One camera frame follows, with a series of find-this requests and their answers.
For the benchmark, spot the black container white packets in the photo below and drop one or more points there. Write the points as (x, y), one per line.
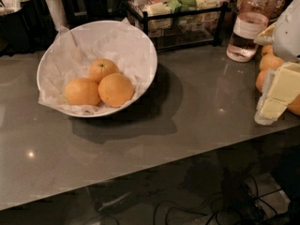
(16, 26)

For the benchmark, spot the packets in rack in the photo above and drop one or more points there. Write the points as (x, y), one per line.
(187, 16)

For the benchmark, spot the black wire rack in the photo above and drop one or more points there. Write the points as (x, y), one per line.
(175, 41)

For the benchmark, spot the white cup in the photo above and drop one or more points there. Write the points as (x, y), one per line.
(58, 14)

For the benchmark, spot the black container with stirrers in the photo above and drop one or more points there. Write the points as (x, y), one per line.
(96, 9)

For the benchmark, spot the back orange with stem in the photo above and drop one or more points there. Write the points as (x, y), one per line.
(101, 68)

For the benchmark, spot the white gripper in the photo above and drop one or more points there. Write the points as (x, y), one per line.
(289, 37)

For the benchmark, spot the white bowl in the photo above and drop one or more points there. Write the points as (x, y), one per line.
(137, 47)

